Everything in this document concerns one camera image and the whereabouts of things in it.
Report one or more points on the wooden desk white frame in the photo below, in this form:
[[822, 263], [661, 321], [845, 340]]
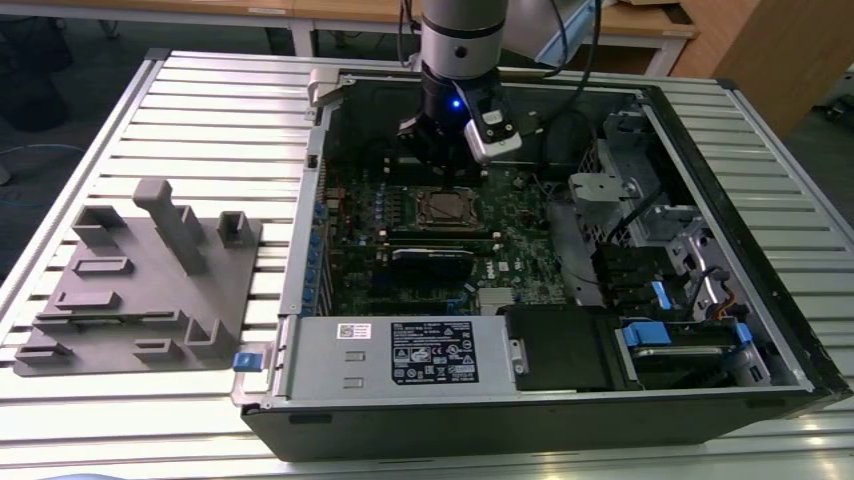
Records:
[[201, 7], [641, 25]]

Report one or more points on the silver CPU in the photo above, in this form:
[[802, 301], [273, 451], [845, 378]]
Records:
[[447, 209]]

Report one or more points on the blue plastic tab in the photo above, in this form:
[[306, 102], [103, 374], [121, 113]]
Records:
[[661, 295]]

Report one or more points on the hard disk in blue carrier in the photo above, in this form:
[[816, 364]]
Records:
[[674, 352]]

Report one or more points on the wooden cabinet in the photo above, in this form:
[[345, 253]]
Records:
[[781, 50]]

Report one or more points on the black PC case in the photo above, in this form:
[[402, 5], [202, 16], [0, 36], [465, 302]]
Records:
[[468, 430]]

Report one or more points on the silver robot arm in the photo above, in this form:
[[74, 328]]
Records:
[[463, 40]]

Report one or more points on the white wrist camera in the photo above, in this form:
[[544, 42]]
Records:
[[494, 142]]

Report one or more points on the blue case latch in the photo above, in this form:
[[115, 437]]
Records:
[[249, 361]]

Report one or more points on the black graphics card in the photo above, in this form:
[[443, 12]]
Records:
[[434, 270]]

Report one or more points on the silver power supply unit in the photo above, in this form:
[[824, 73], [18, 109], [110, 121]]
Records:
[[321, 380]]

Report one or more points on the green motherboard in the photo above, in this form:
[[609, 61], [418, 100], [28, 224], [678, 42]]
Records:
[[528, 250]]

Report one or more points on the light grey metal bracket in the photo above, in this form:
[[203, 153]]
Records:
[[601, 192]]

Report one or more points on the grey parts rack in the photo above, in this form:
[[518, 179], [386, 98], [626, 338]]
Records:
[[147, 300]]

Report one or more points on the black RAM slot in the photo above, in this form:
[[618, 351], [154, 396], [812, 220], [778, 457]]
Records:
[[447, 241], [441, 232]]

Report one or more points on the silver chipset heatsink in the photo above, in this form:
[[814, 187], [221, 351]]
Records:
[[497, 296]]

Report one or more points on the silver metal drive cage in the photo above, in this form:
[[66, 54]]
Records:
[[657, 230]]

